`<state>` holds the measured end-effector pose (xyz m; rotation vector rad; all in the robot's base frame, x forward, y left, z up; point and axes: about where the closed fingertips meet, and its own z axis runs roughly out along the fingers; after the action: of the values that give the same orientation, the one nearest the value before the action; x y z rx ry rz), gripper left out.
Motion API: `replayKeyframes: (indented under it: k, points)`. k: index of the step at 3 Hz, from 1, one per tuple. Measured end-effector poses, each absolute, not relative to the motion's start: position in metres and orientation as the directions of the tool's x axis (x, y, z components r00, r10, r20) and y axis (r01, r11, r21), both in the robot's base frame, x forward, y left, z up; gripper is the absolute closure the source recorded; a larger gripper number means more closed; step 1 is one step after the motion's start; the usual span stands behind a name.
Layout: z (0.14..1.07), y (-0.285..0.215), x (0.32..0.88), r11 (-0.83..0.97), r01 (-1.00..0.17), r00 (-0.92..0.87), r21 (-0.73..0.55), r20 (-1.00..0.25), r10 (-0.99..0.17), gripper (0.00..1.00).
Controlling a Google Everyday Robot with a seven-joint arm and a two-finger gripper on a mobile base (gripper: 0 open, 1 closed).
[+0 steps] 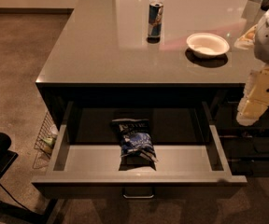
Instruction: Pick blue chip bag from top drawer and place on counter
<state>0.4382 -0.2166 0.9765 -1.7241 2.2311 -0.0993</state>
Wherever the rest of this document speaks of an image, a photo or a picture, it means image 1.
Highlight white paper bowl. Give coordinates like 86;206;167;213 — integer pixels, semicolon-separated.
187;33;230;59

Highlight silver drawer handle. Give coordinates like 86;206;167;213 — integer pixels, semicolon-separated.
122;187;155;199

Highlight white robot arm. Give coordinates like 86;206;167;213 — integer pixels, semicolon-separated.
234;9;269;126

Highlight blue chip bag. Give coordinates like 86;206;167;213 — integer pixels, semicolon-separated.
110;119;158;162

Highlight dark lower drawers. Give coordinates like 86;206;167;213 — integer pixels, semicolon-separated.
215;92;269;177

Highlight wire basket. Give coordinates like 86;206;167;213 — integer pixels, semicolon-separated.
33;112;58;169

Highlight grey open top drawer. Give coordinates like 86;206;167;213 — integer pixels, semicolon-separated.
32;103;247;199

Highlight black cable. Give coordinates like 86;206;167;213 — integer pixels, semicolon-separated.
0;181;34;213

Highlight blue energy drink can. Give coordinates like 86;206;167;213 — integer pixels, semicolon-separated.
148;0;163;39

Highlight grey counter cabinet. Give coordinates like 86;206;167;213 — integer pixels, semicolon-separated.
35;0;266;123

